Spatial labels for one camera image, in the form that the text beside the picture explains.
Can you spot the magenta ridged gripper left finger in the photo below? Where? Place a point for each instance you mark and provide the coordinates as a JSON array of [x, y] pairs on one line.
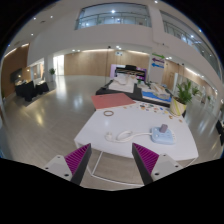
[[72, 166]]

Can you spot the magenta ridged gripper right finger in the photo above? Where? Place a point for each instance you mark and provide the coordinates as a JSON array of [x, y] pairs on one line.
[[153, 166]]

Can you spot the grey charger plug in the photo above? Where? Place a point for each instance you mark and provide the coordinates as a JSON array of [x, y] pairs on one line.
[[163, 128]]

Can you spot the white power strip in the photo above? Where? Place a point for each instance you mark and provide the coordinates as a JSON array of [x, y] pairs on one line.
[[167, 138]]

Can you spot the white table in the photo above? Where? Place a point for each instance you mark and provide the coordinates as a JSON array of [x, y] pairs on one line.
[[137, 120]]

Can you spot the potted green plant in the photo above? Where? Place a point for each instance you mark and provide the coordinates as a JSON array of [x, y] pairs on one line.
[[179, 102]]

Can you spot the blue mat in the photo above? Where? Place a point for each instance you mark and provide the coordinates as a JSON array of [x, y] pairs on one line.
[[150, 95]]

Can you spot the red mat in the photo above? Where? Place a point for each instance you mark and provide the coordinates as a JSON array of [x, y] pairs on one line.
[[111, 100]]

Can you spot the black display table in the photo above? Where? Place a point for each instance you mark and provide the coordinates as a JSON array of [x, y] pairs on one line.
[[135, 95]]

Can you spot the black draped table group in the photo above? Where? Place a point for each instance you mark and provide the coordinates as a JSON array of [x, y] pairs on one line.
[[30, 90]]

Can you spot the small potted tree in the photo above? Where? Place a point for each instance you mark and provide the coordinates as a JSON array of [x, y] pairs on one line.
[[52, 74]]

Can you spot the coloured arrow signs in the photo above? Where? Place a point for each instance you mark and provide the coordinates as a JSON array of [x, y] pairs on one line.
[[158, 60]]

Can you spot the wall television screen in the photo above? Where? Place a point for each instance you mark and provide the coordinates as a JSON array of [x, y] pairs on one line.
[[15, 76]]

